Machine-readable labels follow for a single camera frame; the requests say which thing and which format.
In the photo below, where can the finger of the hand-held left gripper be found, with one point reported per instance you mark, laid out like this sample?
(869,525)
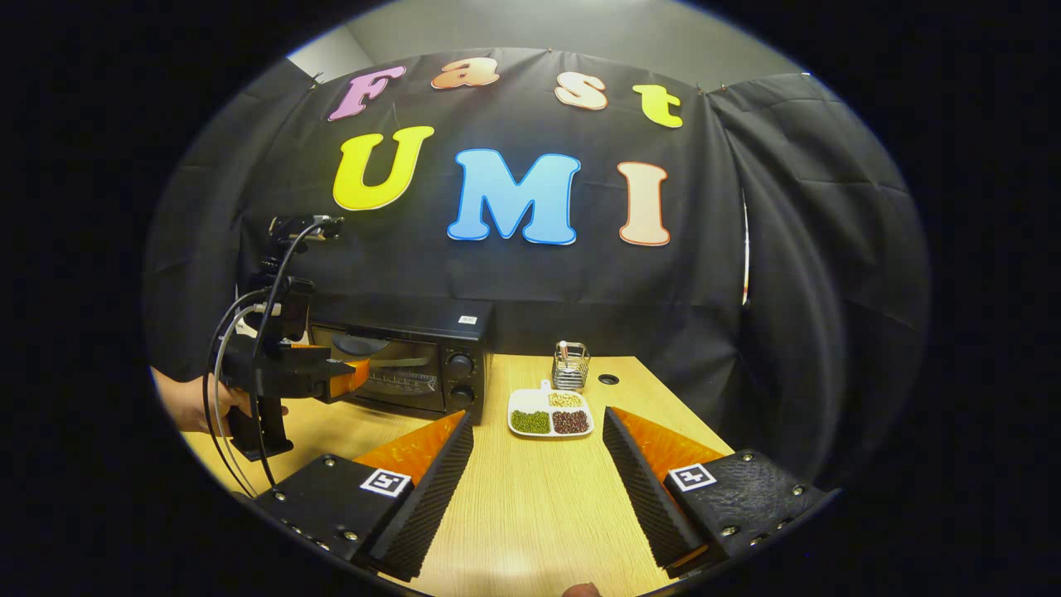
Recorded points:
(352,377)

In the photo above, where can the white divided dish of beans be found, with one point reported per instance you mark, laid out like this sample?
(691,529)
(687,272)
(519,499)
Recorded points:
(549,410)

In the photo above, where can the black backdrop cloth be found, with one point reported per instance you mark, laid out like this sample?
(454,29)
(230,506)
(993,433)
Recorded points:
(580,290)

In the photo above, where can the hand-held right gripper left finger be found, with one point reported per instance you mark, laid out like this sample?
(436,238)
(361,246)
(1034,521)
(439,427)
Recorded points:
(419,506)

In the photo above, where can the black electric oven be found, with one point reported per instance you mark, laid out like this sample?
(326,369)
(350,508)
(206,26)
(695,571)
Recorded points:
(448,340)

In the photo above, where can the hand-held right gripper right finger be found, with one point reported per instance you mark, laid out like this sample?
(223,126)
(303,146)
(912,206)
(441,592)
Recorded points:
(642,497)

